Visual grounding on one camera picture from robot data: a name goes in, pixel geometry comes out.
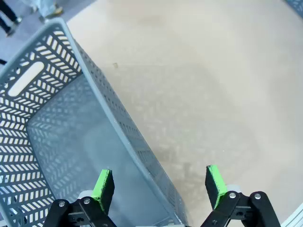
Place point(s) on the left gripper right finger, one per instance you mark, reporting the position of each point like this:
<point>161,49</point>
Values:
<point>216,186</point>

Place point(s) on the aluminium table edge frame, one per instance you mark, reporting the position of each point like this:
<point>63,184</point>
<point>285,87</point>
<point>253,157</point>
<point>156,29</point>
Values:
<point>294,218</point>

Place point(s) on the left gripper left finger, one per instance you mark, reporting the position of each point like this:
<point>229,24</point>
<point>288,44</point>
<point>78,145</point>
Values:
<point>104,189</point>

